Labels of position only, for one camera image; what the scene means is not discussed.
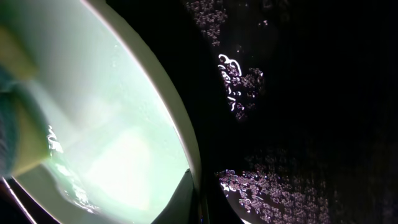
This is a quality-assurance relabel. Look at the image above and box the black round tray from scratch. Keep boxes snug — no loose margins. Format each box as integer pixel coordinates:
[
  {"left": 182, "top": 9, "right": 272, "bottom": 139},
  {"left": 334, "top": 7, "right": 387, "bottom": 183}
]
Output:
[{"left": 0, "top": 0, "right": 398, "bottom": 224}]

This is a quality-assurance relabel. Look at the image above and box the green yellow sponge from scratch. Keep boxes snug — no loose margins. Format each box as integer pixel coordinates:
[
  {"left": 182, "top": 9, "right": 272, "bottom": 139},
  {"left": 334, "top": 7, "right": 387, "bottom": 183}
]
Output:
[{"left": 1, "top": 26, "right": 50, "bottom": 179}]

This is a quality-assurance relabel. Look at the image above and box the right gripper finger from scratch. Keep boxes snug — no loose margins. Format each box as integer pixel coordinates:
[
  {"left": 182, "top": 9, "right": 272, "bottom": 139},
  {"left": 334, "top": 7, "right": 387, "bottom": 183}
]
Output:
[{"left": 152, "top": 169, "right": 199, "bottom": 224}]

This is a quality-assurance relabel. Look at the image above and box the mint plate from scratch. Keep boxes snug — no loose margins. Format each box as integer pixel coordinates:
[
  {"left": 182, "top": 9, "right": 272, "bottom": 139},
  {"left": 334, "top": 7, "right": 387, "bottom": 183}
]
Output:
[{"left": 1, "top": 0, "right": 201, "bottom": 223}]

